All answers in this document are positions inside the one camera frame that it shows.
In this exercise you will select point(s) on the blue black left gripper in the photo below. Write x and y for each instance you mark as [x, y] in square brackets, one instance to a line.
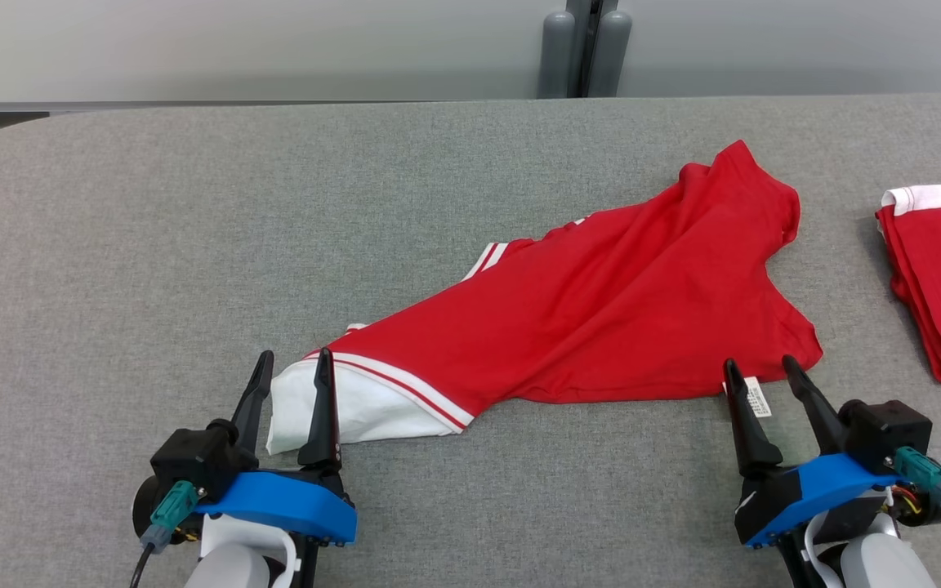
[291, 502]

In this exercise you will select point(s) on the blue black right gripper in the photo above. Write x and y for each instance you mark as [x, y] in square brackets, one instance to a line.
[822, 486]

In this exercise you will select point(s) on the red jersey with number 23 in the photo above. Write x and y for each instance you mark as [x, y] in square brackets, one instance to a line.
[601, 310]

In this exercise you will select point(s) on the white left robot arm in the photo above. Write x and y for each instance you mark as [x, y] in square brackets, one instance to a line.
[229, 563]

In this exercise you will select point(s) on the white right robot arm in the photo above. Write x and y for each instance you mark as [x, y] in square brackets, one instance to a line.
[879, 559]

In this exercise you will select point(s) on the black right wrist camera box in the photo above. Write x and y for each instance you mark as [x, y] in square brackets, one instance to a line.
[887, 433]

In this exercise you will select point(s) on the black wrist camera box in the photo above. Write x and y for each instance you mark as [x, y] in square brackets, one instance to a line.
[193, 457]
[887, 433]

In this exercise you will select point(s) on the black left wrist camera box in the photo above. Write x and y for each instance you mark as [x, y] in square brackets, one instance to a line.
[193, 457]

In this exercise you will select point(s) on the grey rounded post cap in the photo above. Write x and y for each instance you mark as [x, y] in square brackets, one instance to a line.
[556, 57]

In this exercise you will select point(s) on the grey metal partition post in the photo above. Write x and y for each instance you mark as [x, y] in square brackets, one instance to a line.
[581, 41]

